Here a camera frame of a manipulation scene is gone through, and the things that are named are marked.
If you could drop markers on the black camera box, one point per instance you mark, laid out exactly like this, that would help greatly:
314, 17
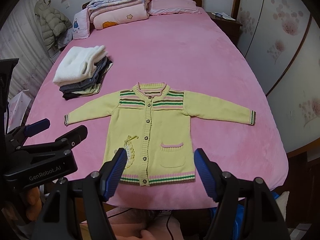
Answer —
6, 67

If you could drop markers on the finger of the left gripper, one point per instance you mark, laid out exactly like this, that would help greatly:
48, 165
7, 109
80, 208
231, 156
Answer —
36, 128
69, 140

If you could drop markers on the light green folded garment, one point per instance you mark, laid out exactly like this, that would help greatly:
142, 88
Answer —
94, 87

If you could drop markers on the pink cartoon folded quilt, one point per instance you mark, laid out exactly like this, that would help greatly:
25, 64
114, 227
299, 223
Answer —
104, 18

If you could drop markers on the black folded garment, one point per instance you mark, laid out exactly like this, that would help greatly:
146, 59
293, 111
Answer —
69, 96

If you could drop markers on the pink pillow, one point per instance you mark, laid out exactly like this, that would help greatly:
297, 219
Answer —
167, 7

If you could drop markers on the yellow striped knit cardigan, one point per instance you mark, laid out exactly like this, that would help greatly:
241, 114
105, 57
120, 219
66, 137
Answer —
151, 121

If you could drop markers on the white folded fleece garment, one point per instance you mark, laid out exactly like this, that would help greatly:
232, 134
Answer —
78, 65

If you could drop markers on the white cartoon pillow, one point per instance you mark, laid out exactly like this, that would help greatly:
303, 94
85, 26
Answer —
81, 25

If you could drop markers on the olive puffer jacket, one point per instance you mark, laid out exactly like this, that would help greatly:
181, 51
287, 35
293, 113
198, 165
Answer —
53, 23

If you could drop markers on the grey folded jeans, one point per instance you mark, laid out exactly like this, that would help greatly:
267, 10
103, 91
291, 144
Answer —
101, 68

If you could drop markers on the dark wooden nightstand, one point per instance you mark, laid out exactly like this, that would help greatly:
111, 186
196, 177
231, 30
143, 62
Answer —
230, 28

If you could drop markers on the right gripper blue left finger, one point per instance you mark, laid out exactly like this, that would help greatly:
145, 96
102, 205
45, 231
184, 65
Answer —
111, 173

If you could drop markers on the left hand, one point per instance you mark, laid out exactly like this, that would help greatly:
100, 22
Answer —
26, 204

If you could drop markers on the floral wardrobe sliding doors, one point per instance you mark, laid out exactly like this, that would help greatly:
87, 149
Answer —
280, 41

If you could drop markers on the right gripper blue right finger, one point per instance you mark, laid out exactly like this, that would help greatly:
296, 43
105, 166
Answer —
209, 173

